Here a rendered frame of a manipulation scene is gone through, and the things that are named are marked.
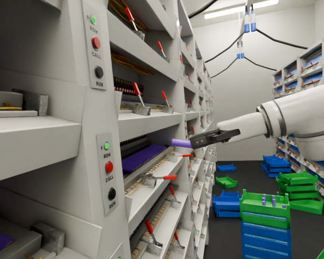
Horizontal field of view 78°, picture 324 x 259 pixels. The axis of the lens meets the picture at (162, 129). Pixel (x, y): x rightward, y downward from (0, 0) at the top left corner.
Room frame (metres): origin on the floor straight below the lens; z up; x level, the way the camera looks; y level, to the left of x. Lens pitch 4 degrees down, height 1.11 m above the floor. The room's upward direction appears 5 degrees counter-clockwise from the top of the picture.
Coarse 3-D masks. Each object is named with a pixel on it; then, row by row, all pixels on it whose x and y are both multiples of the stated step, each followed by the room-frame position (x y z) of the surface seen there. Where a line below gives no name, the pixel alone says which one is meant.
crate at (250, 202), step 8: (240, 200) 1.37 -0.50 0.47; (248, 200) 1.50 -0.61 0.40; (256, 200) 1.49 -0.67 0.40; (280, 200) 1.42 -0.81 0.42; (288, 200) 1.34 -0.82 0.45; (240, 208) 1.37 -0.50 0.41; (248, 208) 1.34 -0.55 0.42; (256, 208) 1.32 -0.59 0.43; (264, 208) 1.29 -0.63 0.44; (272, 208) 1.27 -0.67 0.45; (280, 208) 1.25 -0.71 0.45; (288, 208) 1.23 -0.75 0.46; (288, 216) 1.23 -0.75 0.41
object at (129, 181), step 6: (168, 150) 0.85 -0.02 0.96; (156, 156) 0.73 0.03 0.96; (162, 156) 0.75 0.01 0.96; (150, 162) 0.65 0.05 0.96; (156, 162) 0.69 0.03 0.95; (144, 168) 0.59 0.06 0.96; (150, 168) 0.63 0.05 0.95; (156, 168) 0.65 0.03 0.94; (132, 174) 0.52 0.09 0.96; (138, 174) 0.53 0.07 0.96; (126, 180) 0.48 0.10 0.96; (132, 180) 0.50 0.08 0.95; (126, 186) 0.47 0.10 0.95; (138, 186) 0.50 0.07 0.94
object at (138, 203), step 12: (132, 144) 0.80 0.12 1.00; (156, 144) 0.97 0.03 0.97; (168, 144) 0.94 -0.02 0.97; (168, 168) 0.70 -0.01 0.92; (168, 180) 0.66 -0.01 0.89; (132, 192) 0.48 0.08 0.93; (144, 192) 0.49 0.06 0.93; (156, 192) 0.53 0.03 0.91; (132, 204) 0.42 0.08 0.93; (144, 204) 0.44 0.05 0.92; (132, 216) 0.38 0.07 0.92; (144, 216) 0.46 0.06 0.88; (132, 228) 0.39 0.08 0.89
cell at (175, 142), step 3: (174, 141) 0.52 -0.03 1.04; (177, 141) 0.52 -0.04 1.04; (180, 141) 0.52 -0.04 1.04; (183, 141) 0.52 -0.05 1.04; (186, 141) 0.51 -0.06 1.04; (189, 141) 0.51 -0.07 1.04; (174, 144) 0.52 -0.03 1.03; (177, 144) 0.52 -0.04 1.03; (180, 144) 0.52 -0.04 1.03; (183, 144) 0.51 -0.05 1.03; (186, 144) 0.51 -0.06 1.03; (189, 144) 0.51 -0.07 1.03; (189, 147) 0.51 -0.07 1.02
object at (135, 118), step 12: (120, 84) 0.74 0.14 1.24; (132, 84) 0.54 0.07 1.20; (120, 96) 0.35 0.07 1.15; (132, 96) 0.84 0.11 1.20; (120, 108) 0.52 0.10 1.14; (132, 108) 0.59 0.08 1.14; (144, 108) 0.52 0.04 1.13; (156, 108) 0.81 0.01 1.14; (168, 108) 0.78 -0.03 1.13; (180, 108) 0.94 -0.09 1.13; (120, 120) 0.37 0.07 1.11; (132, 120) 0.42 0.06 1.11; (144, 120) 0.48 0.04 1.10; (156, 120) 0.58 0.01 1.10; (168, 120) 0.71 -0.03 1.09; (180, 120) 0.93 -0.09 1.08; (120, 132) 0.38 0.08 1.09; (132, 132) 0.43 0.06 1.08; (144, 132) 0.50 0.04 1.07
